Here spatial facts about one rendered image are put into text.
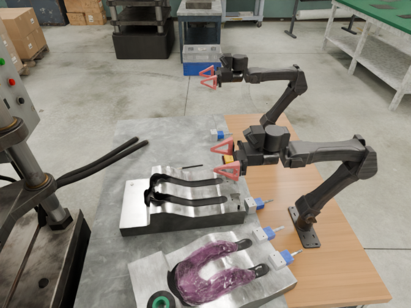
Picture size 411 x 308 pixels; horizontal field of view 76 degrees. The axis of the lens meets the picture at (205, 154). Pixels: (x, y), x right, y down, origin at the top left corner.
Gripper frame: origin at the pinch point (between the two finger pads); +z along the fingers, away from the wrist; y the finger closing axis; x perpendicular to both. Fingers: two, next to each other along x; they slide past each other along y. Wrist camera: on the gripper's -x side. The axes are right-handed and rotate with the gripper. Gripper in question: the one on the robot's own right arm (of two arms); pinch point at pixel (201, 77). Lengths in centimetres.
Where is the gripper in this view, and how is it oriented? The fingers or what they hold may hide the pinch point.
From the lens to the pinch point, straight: 132.5
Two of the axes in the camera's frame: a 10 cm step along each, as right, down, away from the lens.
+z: -10.0, 0.6, -0.5
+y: 0.8, 6.4, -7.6
